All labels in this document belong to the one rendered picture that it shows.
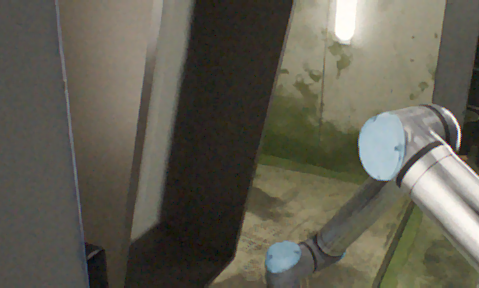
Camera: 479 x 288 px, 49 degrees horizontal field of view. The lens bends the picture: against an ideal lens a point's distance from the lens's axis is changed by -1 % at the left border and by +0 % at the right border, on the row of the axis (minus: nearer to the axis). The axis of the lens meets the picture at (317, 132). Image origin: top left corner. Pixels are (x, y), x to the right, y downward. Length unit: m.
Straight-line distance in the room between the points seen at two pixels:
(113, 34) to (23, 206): 0.68
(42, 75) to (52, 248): 0.07
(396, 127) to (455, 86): 2.04
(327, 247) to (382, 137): 0.54
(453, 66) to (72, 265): 2.75
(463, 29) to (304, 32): 0.90
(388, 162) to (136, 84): 0.44
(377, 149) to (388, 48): 2.05
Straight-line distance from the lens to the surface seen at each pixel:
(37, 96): 0.21
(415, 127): 0.94
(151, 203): 1.79
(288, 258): 1.35
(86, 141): 0.98
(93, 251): 0.27
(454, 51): 2.90
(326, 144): 3.22
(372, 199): 1.21
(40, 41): 0.21
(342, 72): 3.06
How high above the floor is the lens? 1.42
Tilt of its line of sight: 20 degrees down
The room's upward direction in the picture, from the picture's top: 4 degrees clockwise
